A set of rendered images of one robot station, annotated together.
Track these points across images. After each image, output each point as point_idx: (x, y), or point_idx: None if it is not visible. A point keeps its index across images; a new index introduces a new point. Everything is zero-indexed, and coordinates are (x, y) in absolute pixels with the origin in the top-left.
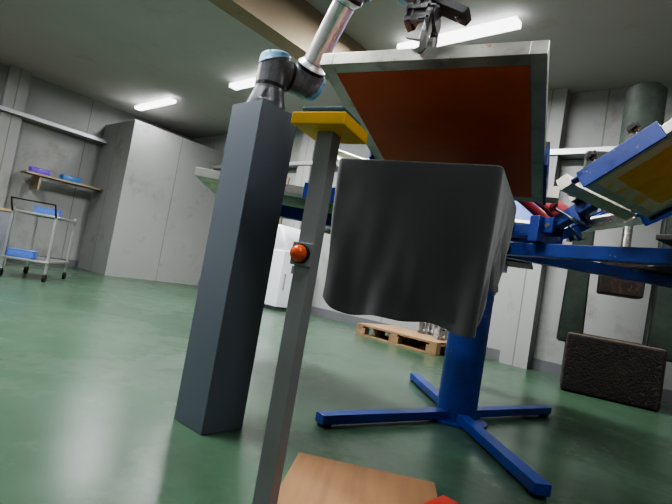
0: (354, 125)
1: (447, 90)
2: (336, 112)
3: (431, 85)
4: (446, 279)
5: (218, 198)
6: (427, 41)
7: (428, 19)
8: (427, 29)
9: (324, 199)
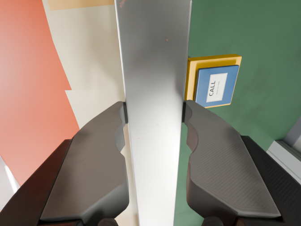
0: (220, 56)
1: (3, 29)
2: (239, 64)
3: (53, 81)
4: None
5: None
6: (194, 114)
7: (292, 180)
8: (244, 135)
9: (187, 57)
